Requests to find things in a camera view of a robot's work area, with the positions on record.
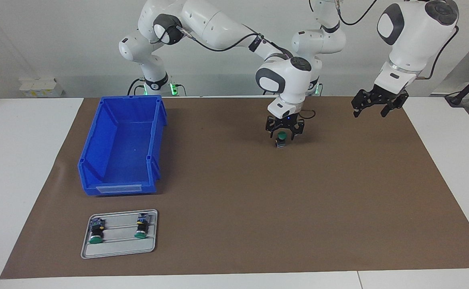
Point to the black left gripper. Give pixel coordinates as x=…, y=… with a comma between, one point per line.
x=382, y=97

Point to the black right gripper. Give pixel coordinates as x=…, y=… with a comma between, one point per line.
x=286, y=123

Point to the green push button switch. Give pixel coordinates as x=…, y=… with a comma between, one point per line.
x=141, y=228
x=281, y=136
x=95, y=233

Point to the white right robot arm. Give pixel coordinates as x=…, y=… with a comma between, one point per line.
x=210, y=20

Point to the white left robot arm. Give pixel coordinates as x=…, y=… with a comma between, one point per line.
x=411, y=36

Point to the brown table mat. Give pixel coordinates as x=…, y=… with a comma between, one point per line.
x=258, y=220

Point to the blue plastic storage bin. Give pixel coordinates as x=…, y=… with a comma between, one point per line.
x=126, y=160

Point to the grey metal tray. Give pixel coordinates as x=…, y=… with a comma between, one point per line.
x=118, y=249

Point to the white cardboard box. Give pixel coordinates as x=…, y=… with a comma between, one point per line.
x=37, y=86

